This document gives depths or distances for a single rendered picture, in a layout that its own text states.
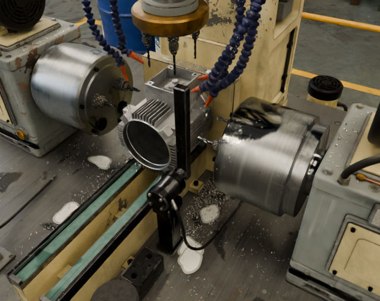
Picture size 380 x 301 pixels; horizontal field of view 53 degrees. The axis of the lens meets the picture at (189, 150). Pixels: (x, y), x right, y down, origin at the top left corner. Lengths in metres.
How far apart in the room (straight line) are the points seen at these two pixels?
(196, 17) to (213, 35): 0.26
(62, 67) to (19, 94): 0.18
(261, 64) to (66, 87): 0.54
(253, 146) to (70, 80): 0.54
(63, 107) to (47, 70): 0.12
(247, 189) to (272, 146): 0.12
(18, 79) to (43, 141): 0.24
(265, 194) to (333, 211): 0.15
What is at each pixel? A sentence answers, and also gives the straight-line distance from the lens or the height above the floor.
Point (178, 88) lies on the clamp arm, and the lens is 0.78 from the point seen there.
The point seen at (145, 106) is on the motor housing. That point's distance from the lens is 1.00.
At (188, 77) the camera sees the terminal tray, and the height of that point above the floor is 1.12.
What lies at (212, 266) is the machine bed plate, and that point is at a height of 0.80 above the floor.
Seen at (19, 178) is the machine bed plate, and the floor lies 0.80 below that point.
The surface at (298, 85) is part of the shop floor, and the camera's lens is 3.30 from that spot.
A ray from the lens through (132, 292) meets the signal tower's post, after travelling 0.51.
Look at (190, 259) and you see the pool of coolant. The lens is 1.03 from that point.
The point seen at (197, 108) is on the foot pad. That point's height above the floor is 1.08.
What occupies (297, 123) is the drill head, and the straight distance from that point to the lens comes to 0.85.
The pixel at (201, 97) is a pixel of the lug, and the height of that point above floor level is 1.09.
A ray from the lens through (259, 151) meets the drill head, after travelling 0.83.
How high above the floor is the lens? 1.66
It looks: 41 degrees down
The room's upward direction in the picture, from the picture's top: 1 degrees counter-clockwise
